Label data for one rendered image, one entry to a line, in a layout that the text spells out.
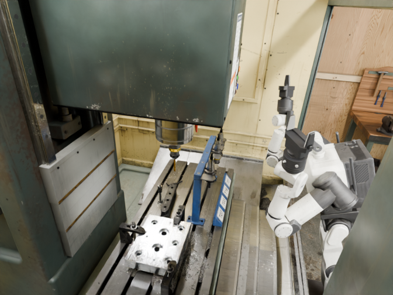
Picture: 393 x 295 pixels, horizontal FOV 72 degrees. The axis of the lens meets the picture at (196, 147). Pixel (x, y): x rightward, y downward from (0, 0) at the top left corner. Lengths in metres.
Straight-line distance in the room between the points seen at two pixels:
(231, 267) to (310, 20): 1.53
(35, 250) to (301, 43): 1.84
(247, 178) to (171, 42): 1.50
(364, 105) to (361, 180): 2.47
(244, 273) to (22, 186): 1.12
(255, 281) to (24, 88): 1.34
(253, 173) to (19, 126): 1.64
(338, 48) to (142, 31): 3.03
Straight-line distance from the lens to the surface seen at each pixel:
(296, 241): 1.74
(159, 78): 0.90
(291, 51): 1.98
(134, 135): 2.43
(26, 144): 1.13
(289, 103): 1.63
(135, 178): 2.47
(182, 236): 1.37
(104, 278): 1.38
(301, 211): 1.27
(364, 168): 1.43
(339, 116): 3.94
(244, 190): 2.11
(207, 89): 0.87
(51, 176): 1.18
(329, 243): 1.71
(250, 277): 1.58
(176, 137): 1.02
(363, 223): 0.91
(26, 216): 1.22
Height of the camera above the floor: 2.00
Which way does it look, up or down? 29 degrees down
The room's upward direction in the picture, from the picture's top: 3 degrees clockwise
